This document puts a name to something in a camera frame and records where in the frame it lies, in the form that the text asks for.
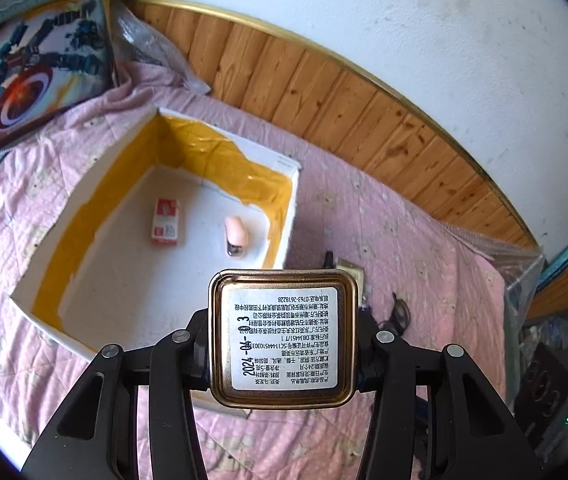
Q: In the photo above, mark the pink printed blanket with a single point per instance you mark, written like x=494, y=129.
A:
x=414, y=240

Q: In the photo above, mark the white foam box yellow tape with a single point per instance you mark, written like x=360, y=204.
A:
x=114, y=270

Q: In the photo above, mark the gold tin with white label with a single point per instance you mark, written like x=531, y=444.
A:
x=284, y=340

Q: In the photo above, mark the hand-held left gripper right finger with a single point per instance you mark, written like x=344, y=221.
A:
x=370, y=360

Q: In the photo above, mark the dark device with green light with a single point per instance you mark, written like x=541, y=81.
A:
x=549, y=395

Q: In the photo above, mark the clear bubble wrap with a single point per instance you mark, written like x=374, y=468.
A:
x=159, y=45

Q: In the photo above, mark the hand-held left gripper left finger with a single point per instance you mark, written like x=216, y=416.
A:
x=196, y=355

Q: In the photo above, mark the clear plastic bag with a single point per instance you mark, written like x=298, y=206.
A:
x=509, y=270

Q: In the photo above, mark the wooden wall panelling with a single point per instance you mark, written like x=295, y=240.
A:
x=339, y=95

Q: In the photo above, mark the superhero printed box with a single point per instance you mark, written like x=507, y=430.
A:
x=39, y=75

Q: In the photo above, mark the red and white staple box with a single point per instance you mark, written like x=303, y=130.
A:
x=165, y=222

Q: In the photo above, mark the black framed glasses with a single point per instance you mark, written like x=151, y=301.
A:
x=400, y=312

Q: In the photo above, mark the pink stapler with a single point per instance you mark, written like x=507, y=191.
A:
x=236, y=232

